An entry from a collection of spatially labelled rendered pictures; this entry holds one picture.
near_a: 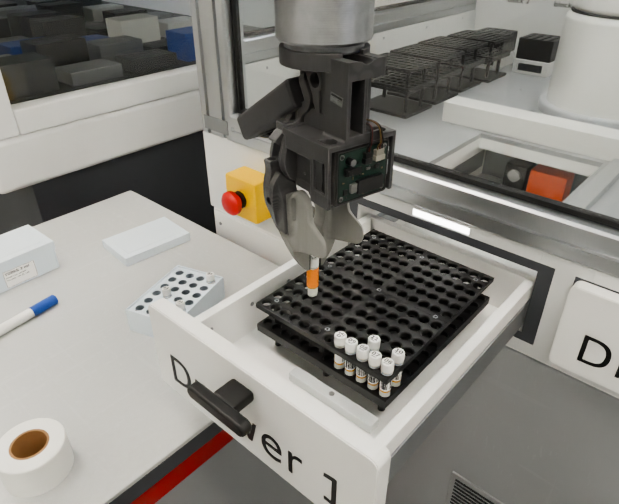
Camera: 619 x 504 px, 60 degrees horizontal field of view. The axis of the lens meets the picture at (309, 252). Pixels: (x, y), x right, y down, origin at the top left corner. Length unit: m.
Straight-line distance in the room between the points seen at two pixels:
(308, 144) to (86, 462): 0.43
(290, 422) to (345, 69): 0.28
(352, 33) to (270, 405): 0.30
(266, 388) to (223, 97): 0.56
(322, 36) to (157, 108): 0.94
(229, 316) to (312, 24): 0.34
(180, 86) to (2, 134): 0.41
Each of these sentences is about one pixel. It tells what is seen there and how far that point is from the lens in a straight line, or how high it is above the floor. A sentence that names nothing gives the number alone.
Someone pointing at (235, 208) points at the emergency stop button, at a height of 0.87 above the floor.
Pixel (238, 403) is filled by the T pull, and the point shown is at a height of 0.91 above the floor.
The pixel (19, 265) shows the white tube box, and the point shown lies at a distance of 0.97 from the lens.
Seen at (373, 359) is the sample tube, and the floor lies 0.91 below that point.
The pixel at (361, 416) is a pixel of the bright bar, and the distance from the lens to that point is 0.55.
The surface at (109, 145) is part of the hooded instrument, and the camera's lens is 1.28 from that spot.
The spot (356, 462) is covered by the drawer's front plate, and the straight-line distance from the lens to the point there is 0.44.
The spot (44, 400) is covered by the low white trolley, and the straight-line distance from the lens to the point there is 0.76.
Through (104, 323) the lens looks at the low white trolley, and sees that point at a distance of 0.84.
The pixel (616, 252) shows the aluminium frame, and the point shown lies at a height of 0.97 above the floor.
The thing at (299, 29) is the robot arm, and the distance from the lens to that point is 0.41.
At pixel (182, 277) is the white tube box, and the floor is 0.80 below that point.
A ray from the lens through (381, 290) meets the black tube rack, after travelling 0.62.
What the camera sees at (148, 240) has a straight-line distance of 0.99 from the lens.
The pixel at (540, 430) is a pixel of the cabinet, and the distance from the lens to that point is 0.80.
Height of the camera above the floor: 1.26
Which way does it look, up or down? 32 degrees down
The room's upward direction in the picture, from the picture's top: straight up
